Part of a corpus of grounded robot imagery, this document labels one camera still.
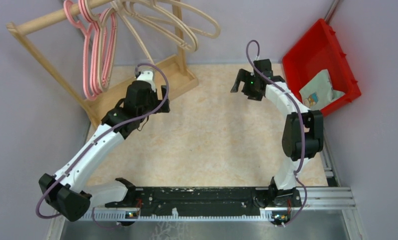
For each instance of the beige plastic hanger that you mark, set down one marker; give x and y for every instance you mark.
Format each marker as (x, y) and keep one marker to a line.
(123, 14)

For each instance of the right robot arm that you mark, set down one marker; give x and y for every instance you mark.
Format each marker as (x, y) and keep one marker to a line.
(302, 136)

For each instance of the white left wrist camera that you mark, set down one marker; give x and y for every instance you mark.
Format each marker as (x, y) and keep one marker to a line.
(147, 76)

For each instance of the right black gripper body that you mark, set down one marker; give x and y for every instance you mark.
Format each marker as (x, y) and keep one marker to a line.
(249, 88)

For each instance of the printed cloth in bin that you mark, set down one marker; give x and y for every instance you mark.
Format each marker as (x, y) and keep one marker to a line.
(318, 93)

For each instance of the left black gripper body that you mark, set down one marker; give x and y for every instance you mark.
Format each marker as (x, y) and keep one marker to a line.
(154, 102)

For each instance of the red plastic bin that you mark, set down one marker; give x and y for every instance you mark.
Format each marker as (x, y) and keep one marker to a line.
(318, 49)

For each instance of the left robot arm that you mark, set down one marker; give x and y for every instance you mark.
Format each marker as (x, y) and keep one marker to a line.
(65, 190)

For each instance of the beige hanger with left hook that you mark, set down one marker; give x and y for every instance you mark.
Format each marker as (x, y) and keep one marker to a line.
(101, 53)

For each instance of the black base bar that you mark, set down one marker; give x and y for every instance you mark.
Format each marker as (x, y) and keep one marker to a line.
(206, 201)

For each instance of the aluminium rail frame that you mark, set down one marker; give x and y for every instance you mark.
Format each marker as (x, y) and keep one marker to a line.
(313, 199)

